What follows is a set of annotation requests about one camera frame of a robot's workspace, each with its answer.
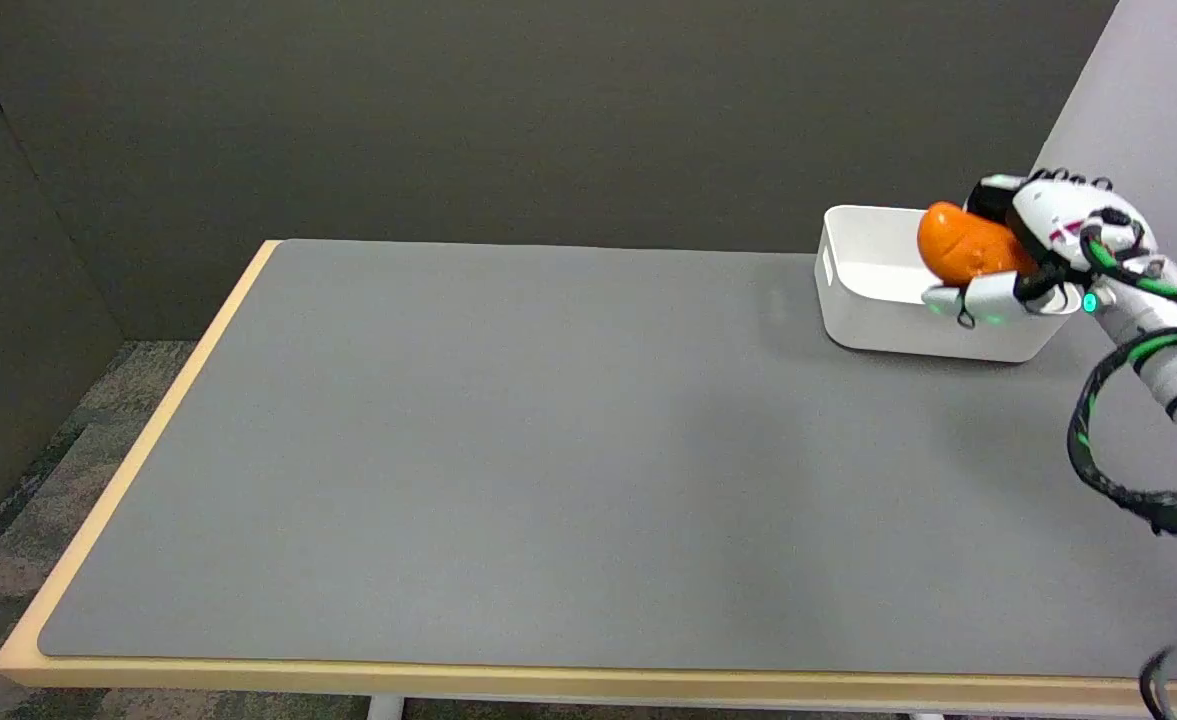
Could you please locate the orange mango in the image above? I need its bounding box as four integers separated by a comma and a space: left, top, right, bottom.
916, 201, 1037, 286

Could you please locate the white plastic box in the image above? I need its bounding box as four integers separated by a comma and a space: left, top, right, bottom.
814, 205, 1082, 364

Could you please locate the grey table mat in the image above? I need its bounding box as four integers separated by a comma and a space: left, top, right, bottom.
38, 239, 1177, 683

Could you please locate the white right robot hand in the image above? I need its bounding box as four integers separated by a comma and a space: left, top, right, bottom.
921, 171, 1162, 329

